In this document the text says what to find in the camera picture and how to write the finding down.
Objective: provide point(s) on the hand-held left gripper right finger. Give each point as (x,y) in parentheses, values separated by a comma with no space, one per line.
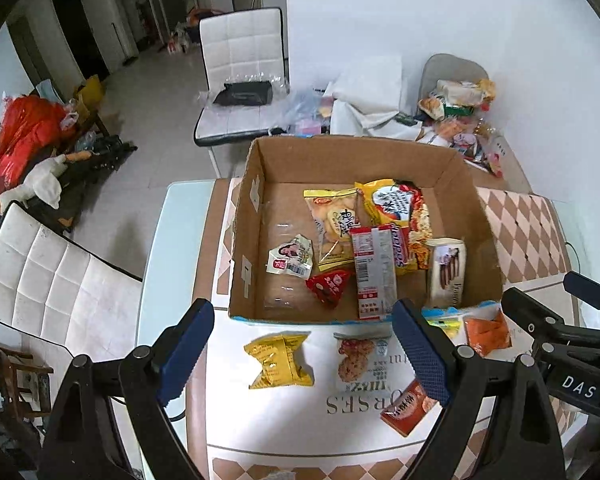
(422,350)

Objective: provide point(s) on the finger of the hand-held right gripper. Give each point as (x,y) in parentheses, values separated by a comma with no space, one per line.
(592,291)
(535,317)

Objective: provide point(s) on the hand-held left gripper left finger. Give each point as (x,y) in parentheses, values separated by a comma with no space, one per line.
(185,350)

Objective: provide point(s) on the orange snack packet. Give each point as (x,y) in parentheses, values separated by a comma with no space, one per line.
(485,332)

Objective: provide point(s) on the white chocolate biscuit box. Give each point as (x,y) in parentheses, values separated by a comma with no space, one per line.
(447,270)

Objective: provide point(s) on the red white snack box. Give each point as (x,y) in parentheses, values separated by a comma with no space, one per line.
(375,270)

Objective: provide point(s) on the red triangular packet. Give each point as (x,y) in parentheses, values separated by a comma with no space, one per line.
(330,285)

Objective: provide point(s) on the small white pink packet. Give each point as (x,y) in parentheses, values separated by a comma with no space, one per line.
(290,257)

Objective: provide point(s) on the yellow instant noodle packet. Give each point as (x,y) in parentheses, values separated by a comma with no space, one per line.
(395,200)

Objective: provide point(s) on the yellow cracker packet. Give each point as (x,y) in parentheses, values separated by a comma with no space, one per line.
(332,220)

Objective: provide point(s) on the cardboard box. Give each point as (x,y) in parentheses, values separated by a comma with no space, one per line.
(280,210)

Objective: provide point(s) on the pile of assorted snacks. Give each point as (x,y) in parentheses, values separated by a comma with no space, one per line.
(455,95)

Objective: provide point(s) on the colourful candy packet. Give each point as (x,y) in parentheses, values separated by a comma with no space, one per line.
(447,320)

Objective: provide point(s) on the red snack sachet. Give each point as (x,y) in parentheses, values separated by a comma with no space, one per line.
(405,410)

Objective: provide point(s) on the white cookie packet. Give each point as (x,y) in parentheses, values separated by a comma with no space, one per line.
(360,360)

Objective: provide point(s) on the yellow snack packet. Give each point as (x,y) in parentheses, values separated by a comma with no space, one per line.
(277,360)

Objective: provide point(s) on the white quilted chair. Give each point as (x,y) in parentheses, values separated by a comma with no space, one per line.
(240,45)
(55,280)

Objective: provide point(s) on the brown wooden stool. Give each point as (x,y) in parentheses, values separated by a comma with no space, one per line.
(10,375)

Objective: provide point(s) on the white goose plush toy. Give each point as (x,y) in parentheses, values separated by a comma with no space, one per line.
(42,185)

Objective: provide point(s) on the black bag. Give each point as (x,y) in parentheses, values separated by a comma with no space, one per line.
(245,92)

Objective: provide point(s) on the clear plastic bag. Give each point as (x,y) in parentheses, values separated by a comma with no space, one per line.
(300,107)

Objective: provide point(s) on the white cloth bag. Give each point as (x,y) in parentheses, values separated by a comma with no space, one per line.
(370,85)

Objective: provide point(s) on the red plastic bag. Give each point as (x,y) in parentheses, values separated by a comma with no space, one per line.
(25,130)

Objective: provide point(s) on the yellow paper bag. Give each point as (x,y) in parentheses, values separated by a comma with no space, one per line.
(92,92)

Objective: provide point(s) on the white plastic bags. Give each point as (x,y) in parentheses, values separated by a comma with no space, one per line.
(182,42)

